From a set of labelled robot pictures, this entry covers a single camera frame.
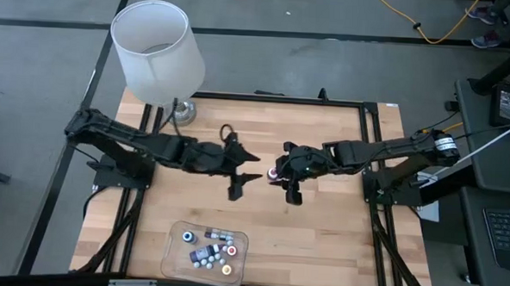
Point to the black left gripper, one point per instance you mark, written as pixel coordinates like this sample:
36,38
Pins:
207,156

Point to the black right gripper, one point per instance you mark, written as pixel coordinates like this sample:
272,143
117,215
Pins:
308,160

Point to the pink food coloring bottle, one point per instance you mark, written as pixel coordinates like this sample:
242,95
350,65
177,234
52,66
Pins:
272,174

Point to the red food coloring bottle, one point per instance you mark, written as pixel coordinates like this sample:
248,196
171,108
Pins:
231,250

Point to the blue food coloring bottle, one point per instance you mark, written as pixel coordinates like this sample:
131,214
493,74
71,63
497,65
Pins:
188,237

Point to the purple food coloring bottle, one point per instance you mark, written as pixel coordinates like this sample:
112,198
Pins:
202,254

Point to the yellow food coloring bottle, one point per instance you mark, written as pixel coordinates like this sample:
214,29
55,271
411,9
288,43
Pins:
226,269

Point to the clear plastic container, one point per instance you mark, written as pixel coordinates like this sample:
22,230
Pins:
176,260

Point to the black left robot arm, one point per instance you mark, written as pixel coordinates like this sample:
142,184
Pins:
121,139

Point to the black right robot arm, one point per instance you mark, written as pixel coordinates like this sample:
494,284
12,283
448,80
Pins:
388,149

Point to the white sticker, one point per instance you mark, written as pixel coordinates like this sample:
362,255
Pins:
390,105

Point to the table lamp white shade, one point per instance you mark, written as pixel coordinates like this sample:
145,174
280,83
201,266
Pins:
155,61

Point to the white paper sheet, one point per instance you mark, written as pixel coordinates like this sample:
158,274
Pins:
428,213

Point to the dark grey side desk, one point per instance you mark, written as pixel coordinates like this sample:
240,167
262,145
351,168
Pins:
470,256

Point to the black laptop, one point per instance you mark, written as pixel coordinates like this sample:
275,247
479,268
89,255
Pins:
507,238

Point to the black power adapter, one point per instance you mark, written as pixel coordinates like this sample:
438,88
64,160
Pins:
508,106

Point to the black stand leg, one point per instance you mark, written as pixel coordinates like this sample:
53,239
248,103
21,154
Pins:
499,74

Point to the person's shoe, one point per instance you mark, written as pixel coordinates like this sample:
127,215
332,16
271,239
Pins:
485,41
480,14

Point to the black aluminium table frame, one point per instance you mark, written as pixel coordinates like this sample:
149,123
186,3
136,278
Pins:
283,99

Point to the flat black frame bracket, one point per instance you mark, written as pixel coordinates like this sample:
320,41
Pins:
269,93

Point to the small black frame bracket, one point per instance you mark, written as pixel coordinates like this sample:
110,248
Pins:
323,94

